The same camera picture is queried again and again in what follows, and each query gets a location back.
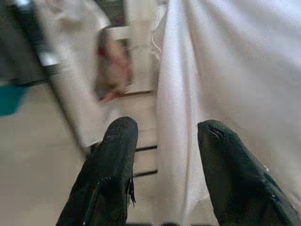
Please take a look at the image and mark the white glass-door cabinet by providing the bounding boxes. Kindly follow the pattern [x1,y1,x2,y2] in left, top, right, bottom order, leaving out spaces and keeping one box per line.
[95,24,160,99]

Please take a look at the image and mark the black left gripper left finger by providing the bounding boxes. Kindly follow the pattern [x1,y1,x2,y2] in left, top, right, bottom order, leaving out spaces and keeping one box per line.
[56,116,139,226]

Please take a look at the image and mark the teal rug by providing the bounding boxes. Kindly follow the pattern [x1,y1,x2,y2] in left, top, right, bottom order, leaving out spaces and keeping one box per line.
[0,83,30,116]

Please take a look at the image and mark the white garment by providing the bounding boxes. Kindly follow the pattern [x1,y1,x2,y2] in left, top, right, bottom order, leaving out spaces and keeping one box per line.
[35,0,113,148]

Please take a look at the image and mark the white shirt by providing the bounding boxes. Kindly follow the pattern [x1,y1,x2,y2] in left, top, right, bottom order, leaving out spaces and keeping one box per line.
[150,0,301,226]

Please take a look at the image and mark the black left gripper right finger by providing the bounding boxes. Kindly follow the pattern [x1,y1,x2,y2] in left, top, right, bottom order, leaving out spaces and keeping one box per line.
[197,119,301,226]

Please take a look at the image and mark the black rack base bar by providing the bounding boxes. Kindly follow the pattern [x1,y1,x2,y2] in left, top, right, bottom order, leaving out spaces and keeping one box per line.
[132,170,158,178]
[135,145,158,153]

